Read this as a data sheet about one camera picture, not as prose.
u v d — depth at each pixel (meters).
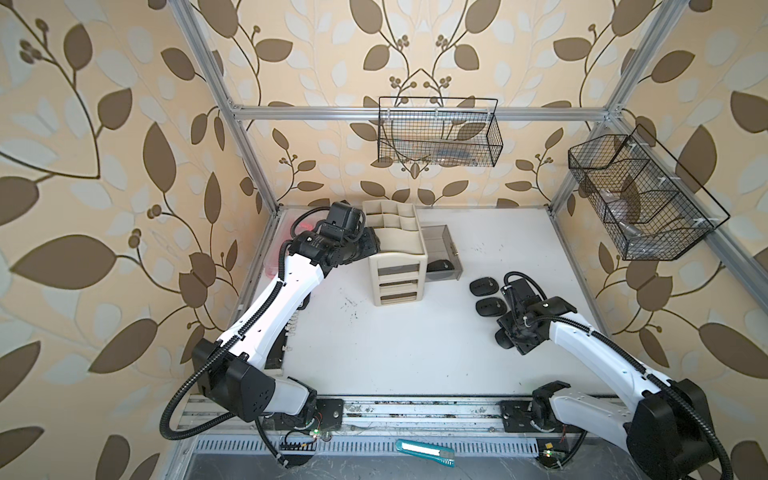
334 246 0.53
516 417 0.74
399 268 0.81
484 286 0.96
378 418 0.76
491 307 0.90
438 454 0.69
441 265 0.92
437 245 1.01
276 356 0.84
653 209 0.72
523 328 0.60
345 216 0.56
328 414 0.74
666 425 0.39
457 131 0.96
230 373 0.39
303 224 0.70
